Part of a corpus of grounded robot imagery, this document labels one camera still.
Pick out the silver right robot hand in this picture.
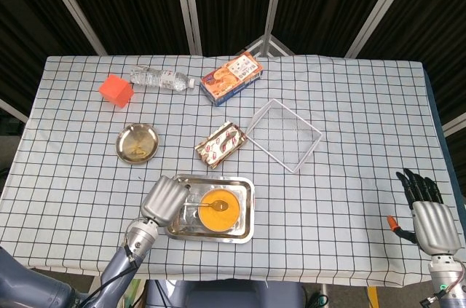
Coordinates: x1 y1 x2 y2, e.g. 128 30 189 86
387 168 460 255

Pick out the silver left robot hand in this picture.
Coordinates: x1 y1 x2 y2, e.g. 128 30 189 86
140 175 193 228

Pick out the metal spoon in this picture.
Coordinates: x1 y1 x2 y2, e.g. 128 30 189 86
183 200 230 213

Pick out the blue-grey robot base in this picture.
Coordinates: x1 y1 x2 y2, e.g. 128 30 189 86
145 278 305 308

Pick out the white bowl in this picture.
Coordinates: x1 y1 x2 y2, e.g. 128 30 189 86
197 188 242 234

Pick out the rectangular steel tray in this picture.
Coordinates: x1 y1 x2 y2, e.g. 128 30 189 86
162 173 256 245

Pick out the blue checkered tablecloth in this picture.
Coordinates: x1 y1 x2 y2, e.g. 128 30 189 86
0 54 463 285

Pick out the yellow powder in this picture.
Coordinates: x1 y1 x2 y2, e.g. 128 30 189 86
199 191 241 232

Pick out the round steel plate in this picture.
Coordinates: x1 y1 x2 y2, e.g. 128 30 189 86
115 122 160 165

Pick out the gold foil snack package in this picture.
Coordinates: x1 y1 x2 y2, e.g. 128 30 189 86
194 121 250 170

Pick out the yellow object under table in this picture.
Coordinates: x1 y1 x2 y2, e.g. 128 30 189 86
366 285 380 308

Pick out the dark blue undercloth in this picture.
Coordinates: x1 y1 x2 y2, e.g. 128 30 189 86
423 67 458 192

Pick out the orange foam cube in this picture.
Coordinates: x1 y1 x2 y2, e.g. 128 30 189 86
99 74 135 108

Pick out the clear plastic water bottle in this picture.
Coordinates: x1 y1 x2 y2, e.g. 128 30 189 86
130 66 196 93

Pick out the clear plastic container lid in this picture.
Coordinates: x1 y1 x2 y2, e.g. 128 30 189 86
246 98 324 174

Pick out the blue orange biscuit box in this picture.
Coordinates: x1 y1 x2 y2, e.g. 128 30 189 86
200 51 264 107

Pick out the white metal screen foot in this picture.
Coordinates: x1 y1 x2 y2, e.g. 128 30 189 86
244 33 295 58

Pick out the black folding partition screen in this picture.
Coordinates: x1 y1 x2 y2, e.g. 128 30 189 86
0 0 466 138

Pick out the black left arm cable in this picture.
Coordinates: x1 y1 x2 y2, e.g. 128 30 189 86
82 245 141 308

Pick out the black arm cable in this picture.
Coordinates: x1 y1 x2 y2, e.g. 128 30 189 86
418 293 451 308
82 245 141 308

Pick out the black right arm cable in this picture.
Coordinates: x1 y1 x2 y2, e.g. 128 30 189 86
418 293 451 308

